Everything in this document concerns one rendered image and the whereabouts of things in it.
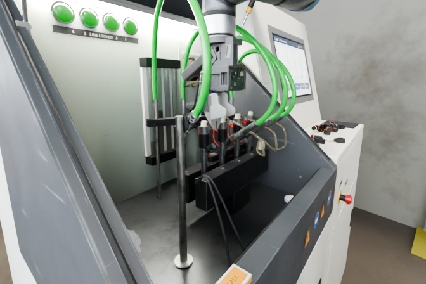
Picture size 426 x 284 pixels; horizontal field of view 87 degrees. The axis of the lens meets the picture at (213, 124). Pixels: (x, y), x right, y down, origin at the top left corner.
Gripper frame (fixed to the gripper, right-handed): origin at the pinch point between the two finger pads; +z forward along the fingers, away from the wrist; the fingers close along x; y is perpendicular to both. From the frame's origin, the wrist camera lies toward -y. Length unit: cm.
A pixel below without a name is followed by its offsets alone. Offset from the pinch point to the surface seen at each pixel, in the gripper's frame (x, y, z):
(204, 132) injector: -1.0, -2.0, 2.1
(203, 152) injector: -1.1, -2.3, 7.5
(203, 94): -15.6, 10.7, -8.5
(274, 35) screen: 53, -9, -30
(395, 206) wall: 197, 45, 99
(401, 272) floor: 130, 50, 112
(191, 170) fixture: -2.5, -5.7, 13.0
